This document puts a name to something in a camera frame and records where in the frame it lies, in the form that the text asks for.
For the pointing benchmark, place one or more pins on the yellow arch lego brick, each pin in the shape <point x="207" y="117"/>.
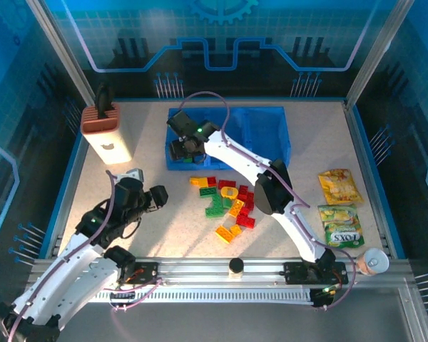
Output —
<point x="225" y="193"/>

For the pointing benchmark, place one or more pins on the orange lego brick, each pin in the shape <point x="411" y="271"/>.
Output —
<point x="237" y="207"/>
<point x="224" y="234"/>

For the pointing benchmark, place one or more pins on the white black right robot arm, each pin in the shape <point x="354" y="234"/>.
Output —
<point x="235" y="153"/>

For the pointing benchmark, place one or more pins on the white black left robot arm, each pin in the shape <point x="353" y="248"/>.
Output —
<point x="75" y="270"/>

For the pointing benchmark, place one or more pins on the white knife block brown top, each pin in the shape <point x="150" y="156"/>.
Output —
<point x="108" y="142"/>

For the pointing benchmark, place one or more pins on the small green lego brick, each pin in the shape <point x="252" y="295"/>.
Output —
<point x="227" y="203"/>

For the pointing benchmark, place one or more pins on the black control board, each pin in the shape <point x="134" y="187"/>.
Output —
<point x="123" y="295"/>
<point x="321" y="297"/>

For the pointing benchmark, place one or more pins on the small yellow lego brick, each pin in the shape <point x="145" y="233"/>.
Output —
<point x="235" y="229"/>

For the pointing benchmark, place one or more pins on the black cap small bottle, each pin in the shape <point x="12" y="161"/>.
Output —
<point x="236" y="266"/>

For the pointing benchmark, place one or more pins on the yellow snack bag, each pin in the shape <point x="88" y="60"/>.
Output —
<point x="340" y="187"/>

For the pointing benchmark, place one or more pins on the green snack bag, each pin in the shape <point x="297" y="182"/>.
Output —
<point x="340" y="228"/>

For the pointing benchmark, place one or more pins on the small cup with lid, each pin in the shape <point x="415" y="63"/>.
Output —
<point x="374" y="263"/>

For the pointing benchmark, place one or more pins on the aluminium side rail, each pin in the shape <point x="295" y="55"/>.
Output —
<point x="70" y="199"/>
<point x="372" y="185"/>

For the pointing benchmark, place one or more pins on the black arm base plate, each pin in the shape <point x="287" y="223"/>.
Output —
<point x="148" y="272"/>
<point x="296" y="272"/>

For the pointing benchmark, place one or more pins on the aluminium mounting rail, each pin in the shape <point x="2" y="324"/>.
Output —
<point x="199" y="270"/>

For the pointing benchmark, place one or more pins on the aluminium frame post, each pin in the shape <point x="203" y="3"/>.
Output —
<point x="62" y="53"/>
<point x="375" y="53"/>

